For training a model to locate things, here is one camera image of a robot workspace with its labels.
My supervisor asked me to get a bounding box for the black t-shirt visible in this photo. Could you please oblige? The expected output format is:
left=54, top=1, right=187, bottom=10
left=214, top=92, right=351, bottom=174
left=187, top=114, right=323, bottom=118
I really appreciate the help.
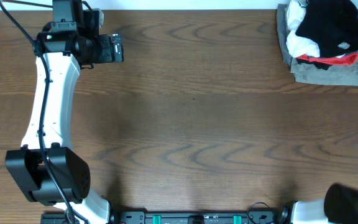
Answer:
left=296, top=0, right=358, bottom=58

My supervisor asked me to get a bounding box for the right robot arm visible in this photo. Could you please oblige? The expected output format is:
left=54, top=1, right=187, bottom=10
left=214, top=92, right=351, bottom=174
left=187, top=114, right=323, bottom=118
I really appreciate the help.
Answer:
left=279, top=0, right=358, bottom=224

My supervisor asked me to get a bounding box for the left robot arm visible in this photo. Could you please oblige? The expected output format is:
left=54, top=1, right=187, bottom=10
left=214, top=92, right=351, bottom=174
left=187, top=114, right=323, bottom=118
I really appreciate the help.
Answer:
left=5, top=0, right=124, bottom=223

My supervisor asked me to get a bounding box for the grey folded garment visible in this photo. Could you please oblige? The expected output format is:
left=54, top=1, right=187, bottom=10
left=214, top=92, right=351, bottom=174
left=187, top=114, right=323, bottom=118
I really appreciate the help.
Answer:
left=277, top=4, right=358, bottom=86

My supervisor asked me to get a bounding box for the red and black folded garment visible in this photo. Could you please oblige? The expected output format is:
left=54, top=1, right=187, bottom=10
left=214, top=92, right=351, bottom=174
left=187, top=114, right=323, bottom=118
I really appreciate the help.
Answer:
left=296, top=52, right=358, bottom=70

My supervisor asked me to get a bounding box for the white folded garment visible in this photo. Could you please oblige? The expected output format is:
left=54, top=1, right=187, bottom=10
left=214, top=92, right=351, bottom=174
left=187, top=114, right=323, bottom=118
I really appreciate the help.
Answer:
left=284, top=0, right=346, bottom=59

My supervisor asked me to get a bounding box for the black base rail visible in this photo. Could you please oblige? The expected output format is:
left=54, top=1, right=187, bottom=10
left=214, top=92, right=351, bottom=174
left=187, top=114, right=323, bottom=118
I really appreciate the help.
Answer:
left=40, top=203, right=291, bottom=224

